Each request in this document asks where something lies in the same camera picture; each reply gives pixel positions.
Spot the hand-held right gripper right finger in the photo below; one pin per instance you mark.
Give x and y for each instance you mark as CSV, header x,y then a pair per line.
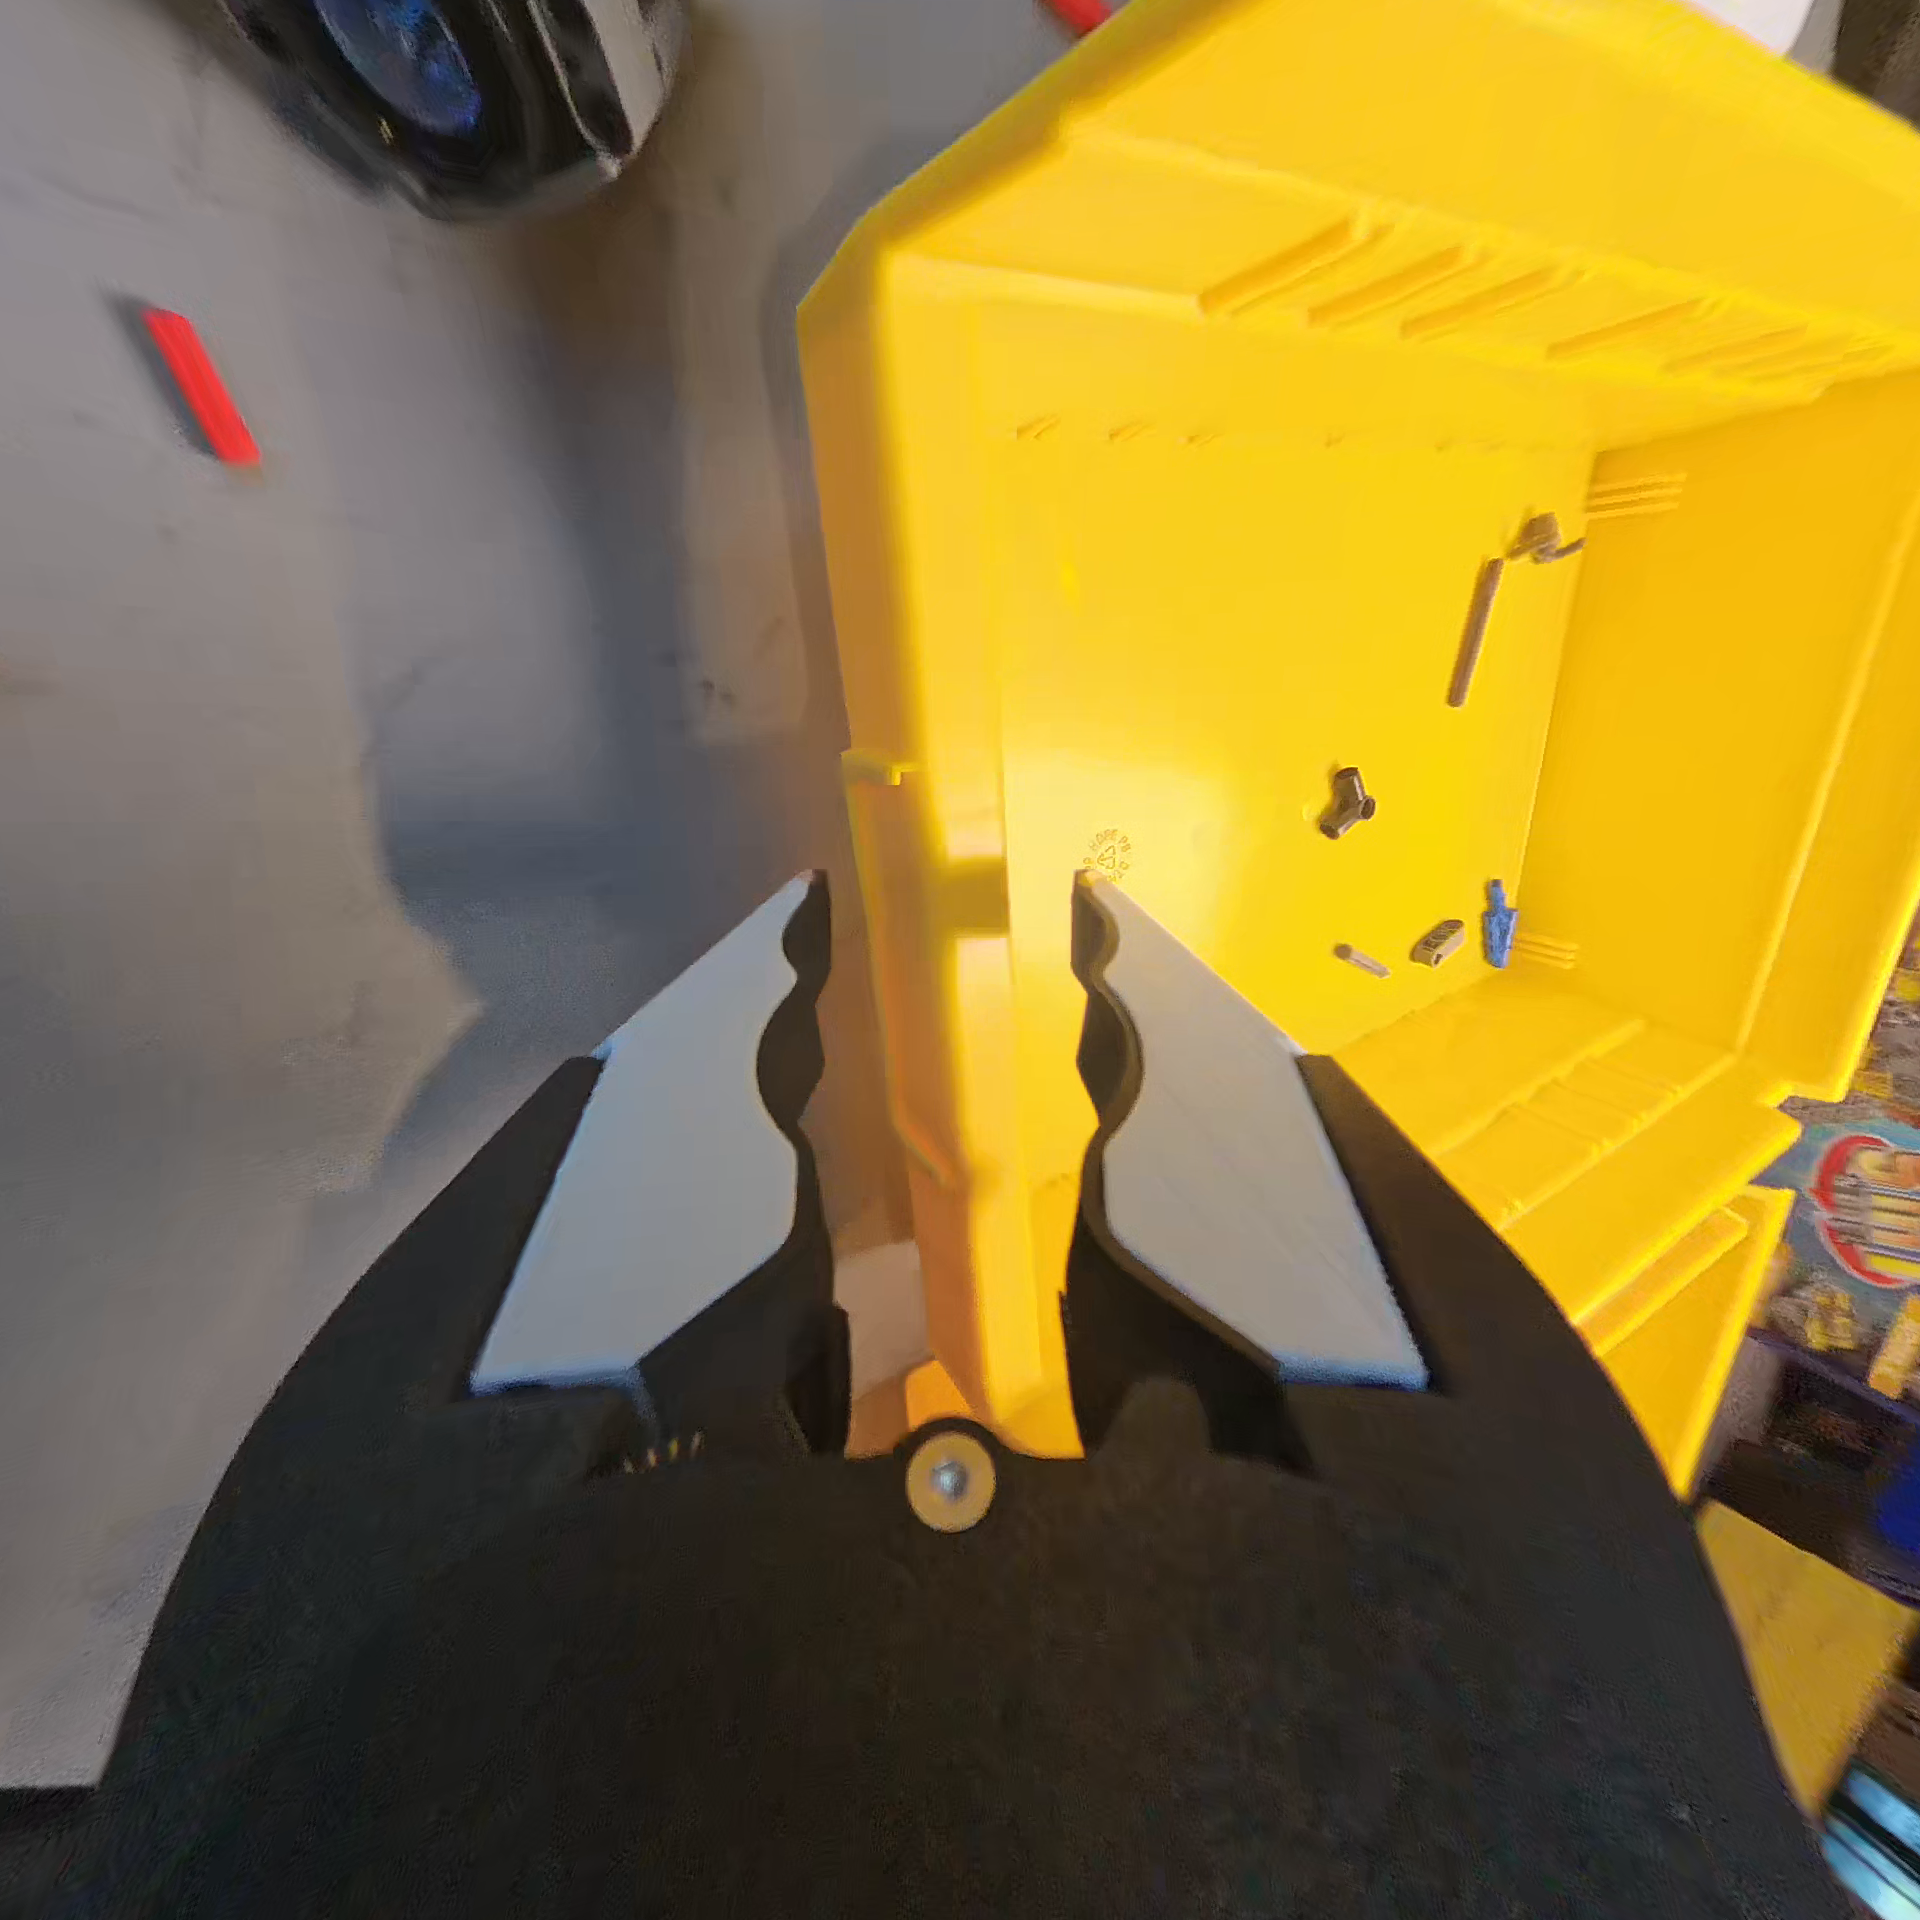
x,y
1244,1202

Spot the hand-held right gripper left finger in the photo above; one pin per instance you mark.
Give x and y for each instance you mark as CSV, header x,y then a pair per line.
x,y
659,1202

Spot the grey axle pin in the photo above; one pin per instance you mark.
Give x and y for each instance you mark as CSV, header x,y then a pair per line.
x,y
1361,962

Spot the small grey two-hole connector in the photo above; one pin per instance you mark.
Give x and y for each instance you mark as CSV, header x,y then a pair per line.
x,y
1438,941

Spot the black angled connector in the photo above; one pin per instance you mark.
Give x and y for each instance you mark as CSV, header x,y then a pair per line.
x,y
1347,805

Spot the yellow bin with dividers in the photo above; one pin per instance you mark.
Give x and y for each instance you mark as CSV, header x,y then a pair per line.
x,y
1200,602

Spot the red connector pin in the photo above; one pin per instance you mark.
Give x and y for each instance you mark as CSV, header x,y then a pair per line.
x,y
203,387

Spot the grey desk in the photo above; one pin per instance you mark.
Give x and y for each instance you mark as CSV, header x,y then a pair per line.
x,y
299,899

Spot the blue connector pin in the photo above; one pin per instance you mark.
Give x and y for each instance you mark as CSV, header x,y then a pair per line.
x,y
1498,924

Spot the robot kit box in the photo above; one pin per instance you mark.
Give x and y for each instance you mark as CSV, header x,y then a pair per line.
x,y
1846,1275

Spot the small dark building piece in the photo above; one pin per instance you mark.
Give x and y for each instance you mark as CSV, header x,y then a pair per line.
x,y
1478,630
1547,537

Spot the yellow storage bin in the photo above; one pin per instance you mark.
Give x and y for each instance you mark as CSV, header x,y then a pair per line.
x,y
1800,1652

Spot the grey toy robot head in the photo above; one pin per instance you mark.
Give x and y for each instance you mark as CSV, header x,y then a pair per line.
x,y
451,74

